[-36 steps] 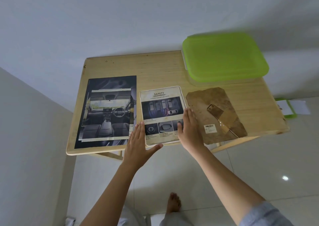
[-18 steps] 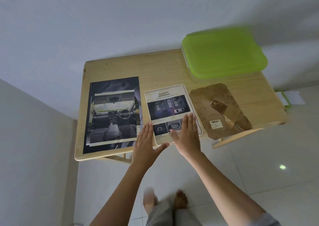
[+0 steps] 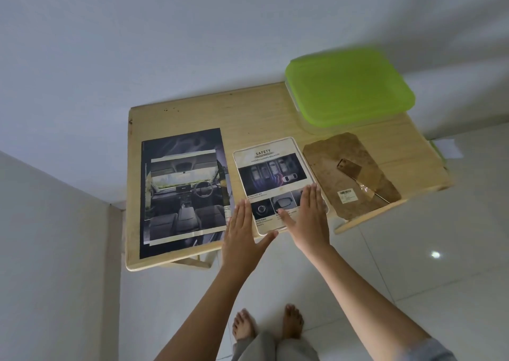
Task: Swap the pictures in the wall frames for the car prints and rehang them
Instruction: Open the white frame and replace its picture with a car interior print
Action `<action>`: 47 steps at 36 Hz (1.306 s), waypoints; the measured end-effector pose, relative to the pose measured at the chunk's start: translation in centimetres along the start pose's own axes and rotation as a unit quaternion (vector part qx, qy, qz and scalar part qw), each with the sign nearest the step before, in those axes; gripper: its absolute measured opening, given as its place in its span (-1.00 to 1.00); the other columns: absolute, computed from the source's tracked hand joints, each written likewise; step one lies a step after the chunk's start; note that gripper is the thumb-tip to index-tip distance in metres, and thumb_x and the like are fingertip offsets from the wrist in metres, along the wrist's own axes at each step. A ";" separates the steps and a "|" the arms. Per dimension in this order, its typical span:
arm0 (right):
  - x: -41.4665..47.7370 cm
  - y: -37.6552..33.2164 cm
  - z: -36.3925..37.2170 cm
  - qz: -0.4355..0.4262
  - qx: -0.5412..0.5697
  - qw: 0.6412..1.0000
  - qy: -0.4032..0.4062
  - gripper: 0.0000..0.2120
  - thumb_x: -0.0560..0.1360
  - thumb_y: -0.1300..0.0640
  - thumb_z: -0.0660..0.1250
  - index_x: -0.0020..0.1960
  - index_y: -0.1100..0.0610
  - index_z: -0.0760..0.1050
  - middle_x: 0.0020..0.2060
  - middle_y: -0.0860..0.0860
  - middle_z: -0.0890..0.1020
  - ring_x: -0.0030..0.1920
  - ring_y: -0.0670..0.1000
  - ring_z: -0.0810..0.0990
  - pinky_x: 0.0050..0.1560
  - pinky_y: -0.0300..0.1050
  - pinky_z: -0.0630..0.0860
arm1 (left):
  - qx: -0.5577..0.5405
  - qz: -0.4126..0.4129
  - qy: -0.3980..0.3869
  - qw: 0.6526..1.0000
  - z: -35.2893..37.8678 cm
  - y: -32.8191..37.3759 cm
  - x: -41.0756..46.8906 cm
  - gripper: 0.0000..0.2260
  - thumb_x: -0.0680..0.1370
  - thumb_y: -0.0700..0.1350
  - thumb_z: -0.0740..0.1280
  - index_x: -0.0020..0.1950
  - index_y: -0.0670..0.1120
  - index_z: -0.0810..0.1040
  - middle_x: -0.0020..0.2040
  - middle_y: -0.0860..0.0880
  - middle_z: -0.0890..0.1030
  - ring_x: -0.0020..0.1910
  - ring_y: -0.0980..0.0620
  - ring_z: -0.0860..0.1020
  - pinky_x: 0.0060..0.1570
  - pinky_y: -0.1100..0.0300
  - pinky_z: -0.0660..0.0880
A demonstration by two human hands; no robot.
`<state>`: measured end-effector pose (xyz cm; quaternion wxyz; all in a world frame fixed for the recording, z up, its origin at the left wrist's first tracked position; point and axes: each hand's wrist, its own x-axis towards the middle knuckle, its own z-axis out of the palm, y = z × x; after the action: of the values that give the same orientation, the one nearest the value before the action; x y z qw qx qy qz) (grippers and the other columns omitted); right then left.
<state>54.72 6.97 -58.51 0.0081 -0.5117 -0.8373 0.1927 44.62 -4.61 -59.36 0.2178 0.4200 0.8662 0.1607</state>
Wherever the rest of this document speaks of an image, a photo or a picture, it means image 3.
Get person's right hand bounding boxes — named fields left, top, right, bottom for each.
left=277, top=184, right=331, bottom=254

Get person's left hand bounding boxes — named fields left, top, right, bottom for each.
left=221, top=199, right=279, bottom=272

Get laminated white printed sheet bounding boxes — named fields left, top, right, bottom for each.
left=232, top=137, right=330, bottom=237

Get person's left forearm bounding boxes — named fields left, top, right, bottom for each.
left=153, top=262, right=251, bottom=361

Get person's right forearm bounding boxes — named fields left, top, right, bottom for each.
left=296, top=243, right=433, bottom=361

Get brown torn paper piece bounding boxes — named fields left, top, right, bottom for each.
left=302, top=132, right=402, bottom=221

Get person's right foot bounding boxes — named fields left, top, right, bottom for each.
left=282, top=304, right=305, bottom=340

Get person's foot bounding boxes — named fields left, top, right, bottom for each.
left=232, top=309, right=257, bottom=342
left=282, top=304, right=305, bottom=340

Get person's left foot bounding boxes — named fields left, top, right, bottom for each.
left=232, top=309, right=257, bottom=342

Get dark car interior poster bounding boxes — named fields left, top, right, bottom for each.
left=139, top=128, right=234, bottom=260

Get grey trousers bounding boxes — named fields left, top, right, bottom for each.
left=232, top=330, right=319, bottom=361

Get green plastic lid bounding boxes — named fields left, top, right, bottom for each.
left=285, top=47, right=416, bottom=129

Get white paper sheet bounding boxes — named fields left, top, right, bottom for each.
left=431, top=138, right=464, bottom=161

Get grey sleeve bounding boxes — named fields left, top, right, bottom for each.
left=409, top=336, right=459, bottom=361

